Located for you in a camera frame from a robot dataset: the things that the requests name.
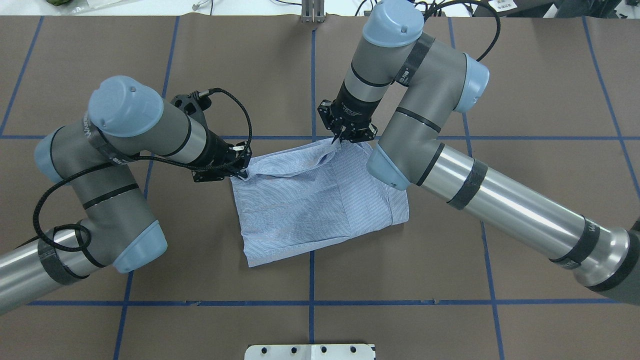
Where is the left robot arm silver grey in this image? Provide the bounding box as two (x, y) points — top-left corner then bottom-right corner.
(0, 75), (252, 314)

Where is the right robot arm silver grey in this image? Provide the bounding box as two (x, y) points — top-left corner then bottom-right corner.
(317, 0), (640, 306)

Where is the aluminium frame post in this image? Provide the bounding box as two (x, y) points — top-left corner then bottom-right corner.
(301, 0), (326, 24)

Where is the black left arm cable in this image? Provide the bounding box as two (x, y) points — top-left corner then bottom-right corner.
(32, 88), (254, 254)

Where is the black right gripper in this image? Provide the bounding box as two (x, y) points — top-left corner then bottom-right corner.
(317, 100), (378, 145)

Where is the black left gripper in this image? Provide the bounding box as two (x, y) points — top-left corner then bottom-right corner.
(170, 91), (253, 183)

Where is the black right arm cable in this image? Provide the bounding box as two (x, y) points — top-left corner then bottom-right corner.
(423, 0), (503, 64)

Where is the light blue striped shirt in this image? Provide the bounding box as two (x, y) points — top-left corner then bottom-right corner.
(231, 138), (410, 268)

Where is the green cloth bundle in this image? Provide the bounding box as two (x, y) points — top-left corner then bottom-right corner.
(46, 0), (74, 7)

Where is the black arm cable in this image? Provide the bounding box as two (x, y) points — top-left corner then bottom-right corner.
(423, 0), (503, 64)
(32, 88), (254, 254)

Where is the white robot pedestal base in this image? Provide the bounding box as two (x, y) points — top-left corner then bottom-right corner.
(244, 343), (377, 360)

